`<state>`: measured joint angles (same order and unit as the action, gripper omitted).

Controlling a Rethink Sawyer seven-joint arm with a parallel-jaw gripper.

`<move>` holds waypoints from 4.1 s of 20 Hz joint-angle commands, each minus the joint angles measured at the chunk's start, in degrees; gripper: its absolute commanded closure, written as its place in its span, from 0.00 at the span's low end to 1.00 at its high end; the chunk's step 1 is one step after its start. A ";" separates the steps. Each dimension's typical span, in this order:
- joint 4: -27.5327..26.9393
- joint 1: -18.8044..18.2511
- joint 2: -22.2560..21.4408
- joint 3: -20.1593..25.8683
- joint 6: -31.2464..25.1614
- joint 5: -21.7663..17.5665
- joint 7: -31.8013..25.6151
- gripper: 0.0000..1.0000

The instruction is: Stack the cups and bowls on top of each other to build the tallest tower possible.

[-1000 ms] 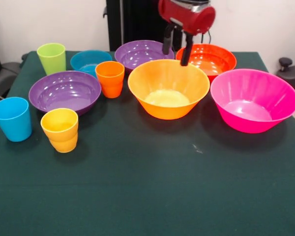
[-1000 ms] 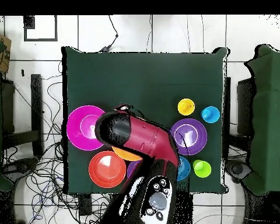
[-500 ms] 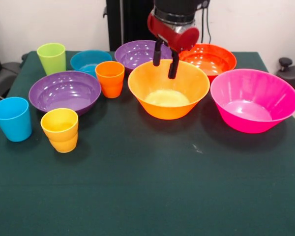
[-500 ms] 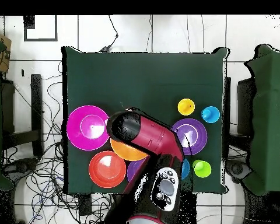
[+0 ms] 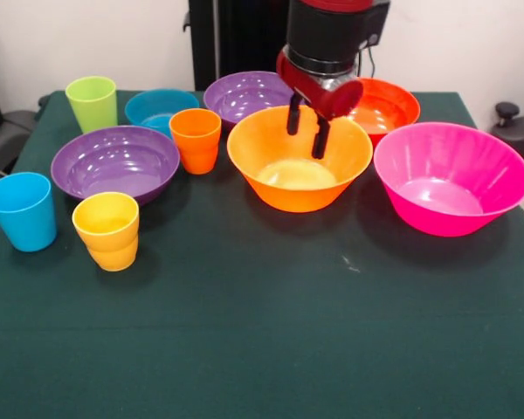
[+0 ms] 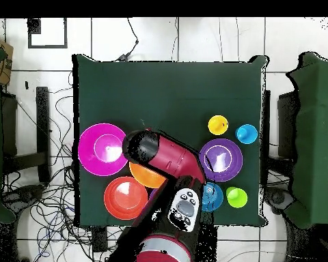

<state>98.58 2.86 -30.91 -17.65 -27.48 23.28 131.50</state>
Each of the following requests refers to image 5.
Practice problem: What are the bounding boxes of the blue plastic bowl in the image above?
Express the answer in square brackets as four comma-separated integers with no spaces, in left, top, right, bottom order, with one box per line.
[124,88,201,140]

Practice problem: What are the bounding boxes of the dark green table cloth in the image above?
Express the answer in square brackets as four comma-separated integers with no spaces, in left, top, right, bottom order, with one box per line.
[0,90,524,419]

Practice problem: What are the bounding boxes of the large orange plastic bowl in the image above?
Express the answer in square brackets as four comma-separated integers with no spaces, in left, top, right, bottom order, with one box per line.
[226,105,374,214]

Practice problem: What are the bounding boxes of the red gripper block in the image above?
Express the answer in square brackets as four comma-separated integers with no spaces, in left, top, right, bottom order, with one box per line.
[275,46,364,160]

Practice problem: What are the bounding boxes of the large pink plastic bowl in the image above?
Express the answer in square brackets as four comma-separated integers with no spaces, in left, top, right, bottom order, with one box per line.
[373,121,524,238]

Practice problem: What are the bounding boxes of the red-orange plastic bowl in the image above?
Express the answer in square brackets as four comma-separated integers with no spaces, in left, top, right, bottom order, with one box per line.
[340,77,422,148]

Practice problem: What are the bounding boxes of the black hanging cable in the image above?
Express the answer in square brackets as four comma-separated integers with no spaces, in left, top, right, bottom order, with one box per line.
[364,43,376,80]

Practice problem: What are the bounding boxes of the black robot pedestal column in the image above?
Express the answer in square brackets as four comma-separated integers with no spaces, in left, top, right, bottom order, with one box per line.
[183,0,320,93]

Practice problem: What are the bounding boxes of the yellow plastic cup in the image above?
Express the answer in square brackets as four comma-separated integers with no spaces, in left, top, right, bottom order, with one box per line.
[72,191,141,272]

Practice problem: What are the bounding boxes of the black chair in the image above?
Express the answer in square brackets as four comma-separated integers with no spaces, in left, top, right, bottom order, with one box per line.
[0,56,43,175]

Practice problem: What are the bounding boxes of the orange plastic cup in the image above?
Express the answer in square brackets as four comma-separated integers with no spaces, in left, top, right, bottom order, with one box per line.
[169,108,223,175]

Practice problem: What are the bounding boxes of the black knobbed equipment stand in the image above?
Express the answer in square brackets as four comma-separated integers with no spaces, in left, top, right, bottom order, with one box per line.
[490,101,524,196]

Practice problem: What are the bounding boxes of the blue plastic cup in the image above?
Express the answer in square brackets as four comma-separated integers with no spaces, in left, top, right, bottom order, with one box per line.
[0,171,59,253]

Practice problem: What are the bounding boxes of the purple plastic bowl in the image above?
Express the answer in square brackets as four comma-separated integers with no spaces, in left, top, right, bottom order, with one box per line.
[203,71,296,132]
[50,125,182,206]

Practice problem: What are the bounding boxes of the lime green plastic cup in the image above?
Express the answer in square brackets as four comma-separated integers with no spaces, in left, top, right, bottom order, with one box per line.
[65,75,118,134]

